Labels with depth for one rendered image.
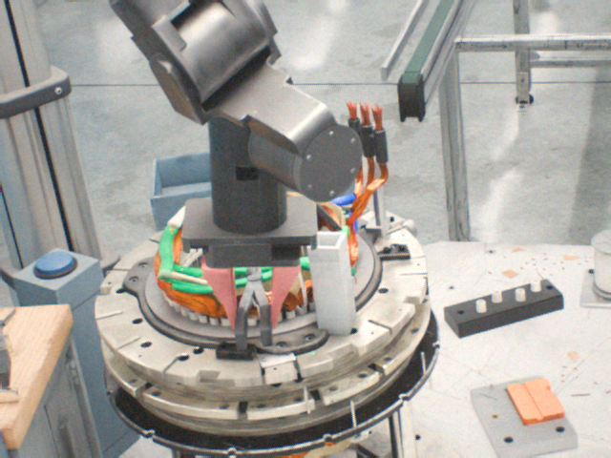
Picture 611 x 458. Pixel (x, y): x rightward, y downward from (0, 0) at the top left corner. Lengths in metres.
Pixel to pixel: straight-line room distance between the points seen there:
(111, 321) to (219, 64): 0.40
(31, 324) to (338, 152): 0.51
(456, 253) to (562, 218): 1.68
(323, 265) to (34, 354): 0.31
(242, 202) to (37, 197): 0.68
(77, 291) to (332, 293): 0.41
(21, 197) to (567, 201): 2.25
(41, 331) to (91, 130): 3.20
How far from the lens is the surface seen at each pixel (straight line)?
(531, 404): 1.51
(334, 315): 1.11
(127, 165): 4.13
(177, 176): 1.58
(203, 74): 0.87
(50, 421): 1.27
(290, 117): 0.86
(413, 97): 2.49
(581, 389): 1.57
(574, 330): 1.67
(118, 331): 1.19
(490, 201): 3.62
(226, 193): 0.94
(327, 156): 0.87
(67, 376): 1.32
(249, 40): 0.88
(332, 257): 1.08
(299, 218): 0.97
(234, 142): 0.92
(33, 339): 1.26
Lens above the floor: 1.72
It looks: 29 degrees down
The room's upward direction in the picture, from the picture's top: 8 degrees counter-clockwise
